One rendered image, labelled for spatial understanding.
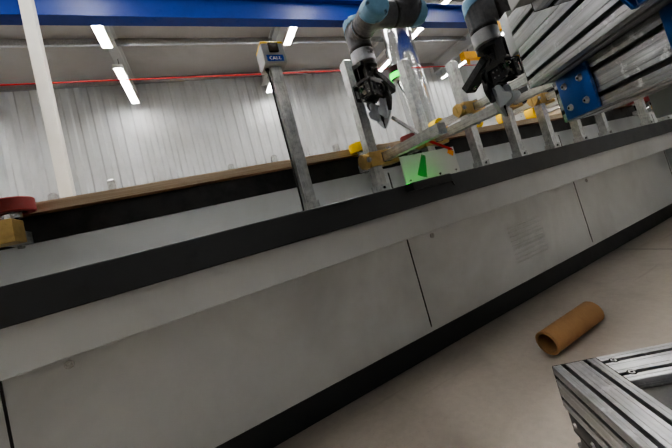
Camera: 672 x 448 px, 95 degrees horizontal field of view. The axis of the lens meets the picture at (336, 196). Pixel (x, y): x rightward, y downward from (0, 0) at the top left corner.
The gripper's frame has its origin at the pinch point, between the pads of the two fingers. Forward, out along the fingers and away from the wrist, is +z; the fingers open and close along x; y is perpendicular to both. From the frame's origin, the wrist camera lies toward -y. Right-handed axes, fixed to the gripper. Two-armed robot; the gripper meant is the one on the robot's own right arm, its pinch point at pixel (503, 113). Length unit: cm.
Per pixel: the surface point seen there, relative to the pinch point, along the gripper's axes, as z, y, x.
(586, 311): 75, -17, 36
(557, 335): 76, -16, 15
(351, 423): 82, -43, -56
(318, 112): -297, -727, 303
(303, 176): 2, -27, -55
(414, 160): 4.3, -26.8, -13.8
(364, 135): -7.5, -27.3, -30.7
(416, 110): -13.9, -27.3, -5.7
